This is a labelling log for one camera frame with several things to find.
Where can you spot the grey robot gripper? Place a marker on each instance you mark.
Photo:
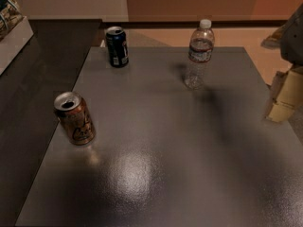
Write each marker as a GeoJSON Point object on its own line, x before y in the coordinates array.
{"type": "Point", "coordinates": [294, 40]}

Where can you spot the clear plastic water bottle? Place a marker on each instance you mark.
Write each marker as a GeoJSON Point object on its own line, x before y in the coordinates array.
{"type": "Point", "coordinates": [200, 50]}

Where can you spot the dark blue soda can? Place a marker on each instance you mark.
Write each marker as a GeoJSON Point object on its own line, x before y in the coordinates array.
{"type": "Point", "coordinates": [117, 46]}

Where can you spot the orange soda can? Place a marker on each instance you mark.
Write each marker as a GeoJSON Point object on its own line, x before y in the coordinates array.
{"type": "Point", "coordinates": [74, 116]}

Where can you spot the white box with patterned item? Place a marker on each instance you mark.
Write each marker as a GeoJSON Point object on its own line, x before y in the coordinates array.
{"type": "Point", "coordinates": [15, 32]}

